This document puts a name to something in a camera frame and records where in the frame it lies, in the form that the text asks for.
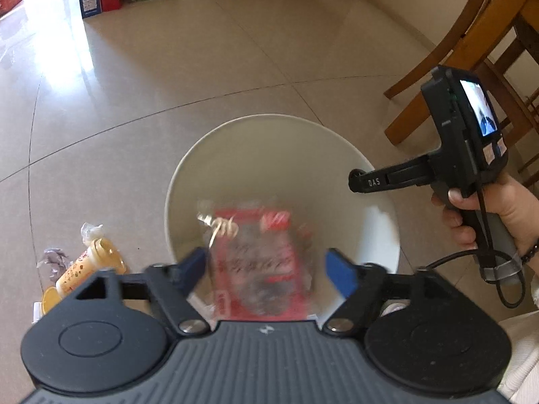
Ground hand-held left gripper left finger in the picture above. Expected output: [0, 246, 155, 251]
[40, 247, 210, 337]

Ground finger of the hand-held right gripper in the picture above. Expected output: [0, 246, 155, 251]
[348, 154, 430, 193]

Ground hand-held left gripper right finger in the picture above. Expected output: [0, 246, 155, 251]
[322, 249, 500, 337]

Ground pink clear plastic wrapper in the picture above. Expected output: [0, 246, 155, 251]
[198, 200, 316, 321]

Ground white plastic trash bin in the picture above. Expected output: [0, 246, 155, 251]
[164, 113, 401, 321]

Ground white tissue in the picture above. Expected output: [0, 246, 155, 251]
[80, 222, 105, 245]

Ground yellow lidded drink cup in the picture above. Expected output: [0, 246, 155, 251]
[55, 238, 127, 301]

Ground person's right hand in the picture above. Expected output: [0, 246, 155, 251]
[432, 174, 539, 262]

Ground wooden chair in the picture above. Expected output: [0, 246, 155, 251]
[384, 0, 539, 186]

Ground crumpled purple grey paper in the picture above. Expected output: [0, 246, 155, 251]
[37, 247, 70, 280]

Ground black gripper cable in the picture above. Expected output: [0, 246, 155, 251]
[425, 185, 525, 310]

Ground dark bead bracelet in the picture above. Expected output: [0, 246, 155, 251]
[520, 240, 539, 264]

